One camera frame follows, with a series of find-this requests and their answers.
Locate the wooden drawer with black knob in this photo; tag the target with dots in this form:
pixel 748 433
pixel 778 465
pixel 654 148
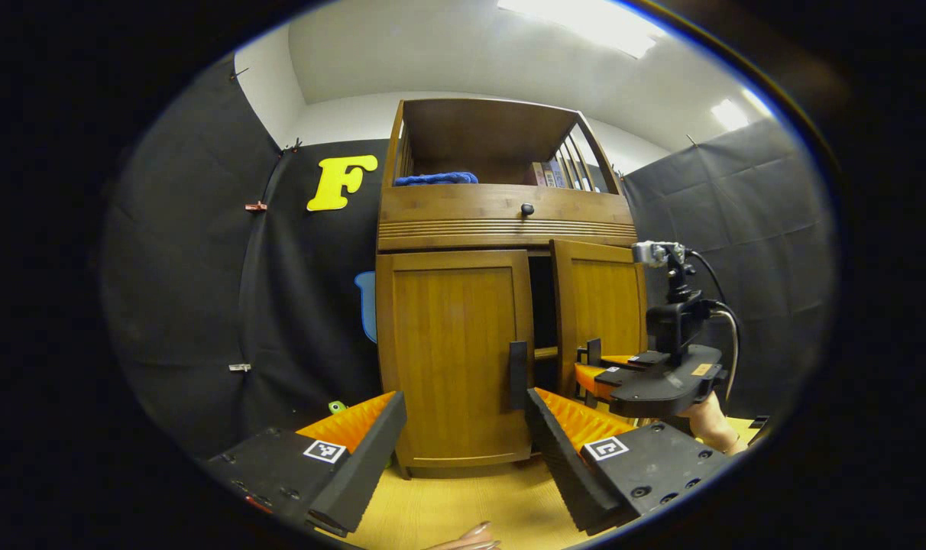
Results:
pixel 448 205

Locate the blue spine book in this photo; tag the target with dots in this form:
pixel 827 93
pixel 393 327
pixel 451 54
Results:
pixel 559 174

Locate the blue folded cloth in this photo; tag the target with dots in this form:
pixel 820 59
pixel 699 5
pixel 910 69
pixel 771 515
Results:
pixel 432 179

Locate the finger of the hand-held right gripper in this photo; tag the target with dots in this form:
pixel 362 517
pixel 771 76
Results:
pixel 646 358
pixel 608 376

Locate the wooden cabinet door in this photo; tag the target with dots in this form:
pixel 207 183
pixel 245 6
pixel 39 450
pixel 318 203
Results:
pixel 600 305
pixel 448 359

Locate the green frog toy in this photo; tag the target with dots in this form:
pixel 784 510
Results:
pixel 337 407

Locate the wooden inner cabinet shelf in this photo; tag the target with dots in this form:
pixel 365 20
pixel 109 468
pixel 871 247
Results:
pixel 545 353

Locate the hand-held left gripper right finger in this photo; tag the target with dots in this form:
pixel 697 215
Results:
pixel 566 466

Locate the wooden double-door shoe cabinet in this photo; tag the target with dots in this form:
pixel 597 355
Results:
pixel 486 134

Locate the black stand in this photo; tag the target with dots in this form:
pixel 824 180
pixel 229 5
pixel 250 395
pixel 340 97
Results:
pixel 759 429

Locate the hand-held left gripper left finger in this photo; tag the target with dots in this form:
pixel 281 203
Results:
pixel 364 466

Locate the small ceiling light panel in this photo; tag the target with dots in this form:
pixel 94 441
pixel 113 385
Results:
pixel 730 114

